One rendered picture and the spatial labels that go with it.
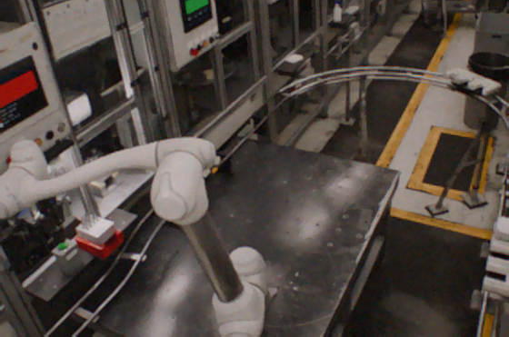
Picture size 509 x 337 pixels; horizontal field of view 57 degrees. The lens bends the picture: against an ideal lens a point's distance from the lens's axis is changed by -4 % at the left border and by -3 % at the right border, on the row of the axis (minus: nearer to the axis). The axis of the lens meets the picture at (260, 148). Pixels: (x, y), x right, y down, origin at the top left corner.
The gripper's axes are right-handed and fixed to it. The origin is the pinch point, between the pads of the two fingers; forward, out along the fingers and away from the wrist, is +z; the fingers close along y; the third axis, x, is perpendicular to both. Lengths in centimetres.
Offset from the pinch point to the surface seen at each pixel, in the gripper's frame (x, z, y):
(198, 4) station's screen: -7, -52, -120
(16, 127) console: -9.6, -42.4, -5.8
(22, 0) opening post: -11, -82, -25
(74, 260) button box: 2.9, 12.7, -0.4
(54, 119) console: -9.5, -37.2, -21.6
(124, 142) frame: -32, 8, -72
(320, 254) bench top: 78, 41, -68
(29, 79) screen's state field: -7, -57, -16
